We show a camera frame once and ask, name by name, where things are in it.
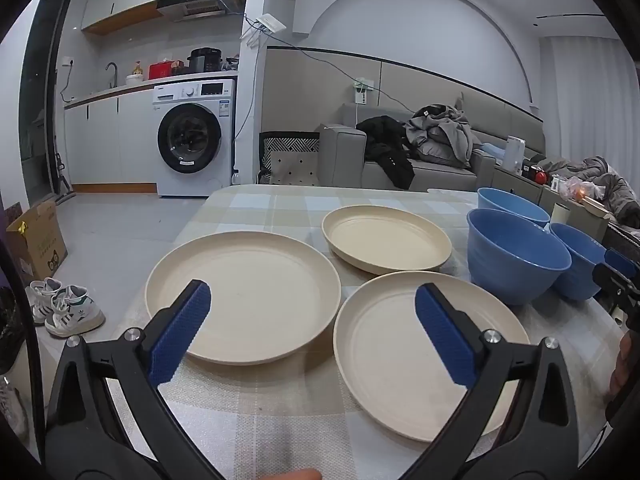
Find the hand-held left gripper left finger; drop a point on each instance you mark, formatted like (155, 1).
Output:
(182, 330)

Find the kitchen faucet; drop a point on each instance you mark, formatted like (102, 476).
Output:
(115, 77)

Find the cardboard box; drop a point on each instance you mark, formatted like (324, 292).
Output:
(42, 245)

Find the grey sofa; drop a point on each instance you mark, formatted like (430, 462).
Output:
(345, 160)

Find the white pot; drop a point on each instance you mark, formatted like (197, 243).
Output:
(135, 80)

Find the wall socket with charger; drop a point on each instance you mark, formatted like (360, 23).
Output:
(361, 92)

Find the marble coffee table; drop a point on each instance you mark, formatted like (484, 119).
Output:
(450, 191)

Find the black trash bag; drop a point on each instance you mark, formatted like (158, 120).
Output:
(10, 330)

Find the white green sneaker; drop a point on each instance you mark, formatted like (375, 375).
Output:
(40, 292)
(75, 315)

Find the white kitchen base cabinets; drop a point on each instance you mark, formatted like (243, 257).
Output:
(110, 140)

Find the red box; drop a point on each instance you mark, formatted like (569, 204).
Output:
(160, 71)

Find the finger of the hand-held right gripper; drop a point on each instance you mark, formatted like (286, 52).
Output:
(612, 282)
(620, 261)

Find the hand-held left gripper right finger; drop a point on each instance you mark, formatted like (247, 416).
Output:
(445, 340)

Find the black door frame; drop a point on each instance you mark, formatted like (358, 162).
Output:
(40, 110)

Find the light blue pillow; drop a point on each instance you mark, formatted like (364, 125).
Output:
(496, 151)

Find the white router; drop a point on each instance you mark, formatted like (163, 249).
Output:
(270, 23)

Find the grey blanket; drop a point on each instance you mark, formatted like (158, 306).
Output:
(605, 175)

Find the stick vacuum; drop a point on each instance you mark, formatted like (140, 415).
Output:
(64, 180)

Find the grey clothes pile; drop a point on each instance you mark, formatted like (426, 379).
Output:
(445, 135)

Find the clear plastic bag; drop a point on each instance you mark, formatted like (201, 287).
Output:
(575, 187)

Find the grey side cabinet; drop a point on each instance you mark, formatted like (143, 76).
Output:
(505, 180)

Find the cream tumbler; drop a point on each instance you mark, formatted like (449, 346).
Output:
(561, 214)

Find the range hood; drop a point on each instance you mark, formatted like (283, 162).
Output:
(195, 7)

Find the person's left hand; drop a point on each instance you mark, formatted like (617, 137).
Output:
(295, 476)

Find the black pressure cooker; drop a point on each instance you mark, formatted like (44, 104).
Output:
(205, 61)

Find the person's right hand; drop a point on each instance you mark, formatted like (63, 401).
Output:
(622, 367)

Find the yellow bottle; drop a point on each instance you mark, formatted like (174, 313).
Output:
(136, 67)

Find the small red object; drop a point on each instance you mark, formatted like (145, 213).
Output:
(541, 176)

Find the blue bowl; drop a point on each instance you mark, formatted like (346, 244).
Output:
(515, 250)
(580, 260)
(510, 205)

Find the cream round plate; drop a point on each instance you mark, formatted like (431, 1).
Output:
(400, 360)
(260, 290)
(385, 237)

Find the white washing machine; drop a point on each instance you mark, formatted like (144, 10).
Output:
(200, 170)

